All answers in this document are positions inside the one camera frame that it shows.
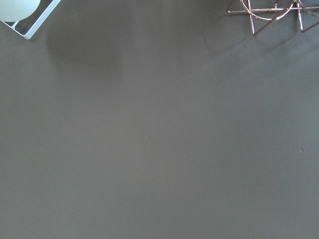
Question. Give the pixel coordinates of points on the copper wire bottle rack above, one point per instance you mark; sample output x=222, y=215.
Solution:
x=275, y=13

